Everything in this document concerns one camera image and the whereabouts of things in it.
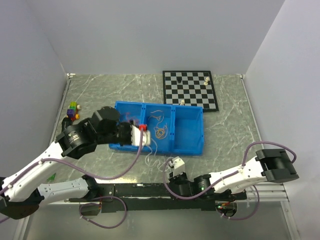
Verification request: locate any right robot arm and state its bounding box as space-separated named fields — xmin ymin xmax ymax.
xmin=164 ymin=148 xmax=299 ymax=201

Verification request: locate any white chess piece far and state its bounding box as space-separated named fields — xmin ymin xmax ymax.
xmin=203 ymin=76 xmax=210 ymax=86

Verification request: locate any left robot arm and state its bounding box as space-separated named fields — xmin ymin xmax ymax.
xmin=0 ymin=106 xmax=144 ymax=220

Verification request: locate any white cable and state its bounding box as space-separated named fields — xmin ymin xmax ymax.
xmin=144 ymin=138 xmax=167 ymax=173

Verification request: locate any aluminium rail frame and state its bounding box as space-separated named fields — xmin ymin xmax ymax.
xmin=22 ymin=184 xmax=290 ymax=206

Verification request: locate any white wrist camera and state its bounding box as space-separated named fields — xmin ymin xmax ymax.
xmin=168 ymin=156 xmax=185 ymax=178
xmin=131 ymin=125 xmax=151 ymax=147

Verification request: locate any colourful toy block car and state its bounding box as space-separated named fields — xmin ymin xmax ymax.
xmin=66 ymin=101 xmax=82 ymax=122

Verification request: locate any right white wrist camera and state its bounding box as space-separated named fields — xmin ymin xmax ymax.
xmin=168 ymin=156 xmax=185 ymax=178

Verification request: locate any yellow cable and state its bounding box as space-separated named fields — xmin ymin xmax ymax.
xmin=147 ymin=108 xmax=170 ymax=140

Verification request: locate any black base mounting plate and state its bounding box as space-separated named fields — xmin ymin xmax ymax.
xmin=68 ymin=182 xmax=248 ymax=214

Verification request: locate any green translucent plastic piece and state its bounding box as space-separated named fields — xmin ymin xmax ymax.
xmin=47 ymin=173 xmax=56 ymax=181

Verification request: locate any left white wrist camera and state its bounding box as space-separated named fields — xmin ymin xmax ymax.
xmin=131 ymin=125 xmax=151 ymax=147

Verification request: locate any blue three-compartment plastic bin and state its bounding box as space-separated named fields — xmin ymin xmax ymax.
xmin=114 ymin=101 xmax=205 ymax=156

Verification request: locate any black and white chessboard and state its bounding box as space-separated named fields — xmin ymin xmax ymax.
xmin=162 ymin=70 xmax=219 ymax=112

